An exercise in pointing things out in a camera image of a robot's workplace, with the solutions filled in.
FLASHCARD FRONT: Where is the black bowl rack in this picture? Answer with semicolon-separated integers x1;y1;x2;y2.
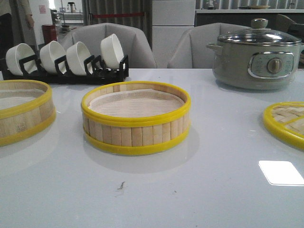
0;54;129;85

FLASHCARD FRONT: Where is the grey chair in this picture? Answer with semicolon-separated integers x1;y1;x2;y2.
167;23;246;69
60;23;157;68

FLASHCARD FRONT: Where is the right grey chair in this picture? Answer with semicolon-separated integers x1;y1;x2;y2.
167;23;246;69

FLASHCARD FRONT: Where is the red bin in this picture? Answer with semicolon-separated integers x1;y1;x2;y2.
42;24;57;44

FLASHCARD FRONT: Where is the grey electric cooking pot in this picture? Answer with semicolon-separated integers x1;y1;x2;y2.
206;42;304;90

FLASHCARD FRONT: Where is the left grey chair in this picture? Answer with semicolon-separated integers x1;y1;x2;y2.
60;23;157;68

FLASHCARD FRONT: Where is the white steamer liner cloth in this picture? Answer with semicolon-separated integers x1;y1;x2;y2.
88;89;184;118

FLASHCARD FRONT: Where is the white bowl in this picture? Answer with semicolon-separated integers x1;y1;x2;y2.
66;41;91;76
5;43;35;76
40;41;66;74
100;34;124;69

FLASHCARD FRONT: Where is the woven bamboo steamer lid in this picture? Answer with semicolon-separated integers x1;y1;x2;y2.
263;102;304;150

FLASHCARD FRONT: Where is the white cabinet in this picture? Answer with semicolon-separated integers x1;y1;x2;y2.
152;0;196;68

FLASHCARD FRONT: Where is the bamboo steamer tray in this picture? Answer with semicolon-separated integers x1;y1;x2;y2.
0;79;56;146
81;81;191;155

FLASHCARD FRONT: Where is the person in background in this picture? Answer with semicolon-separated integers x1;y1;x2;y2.
0;0;37;60

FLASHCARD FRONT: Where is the glass pot lid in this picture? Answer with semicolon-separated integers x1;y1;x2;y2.
218;18;302;46

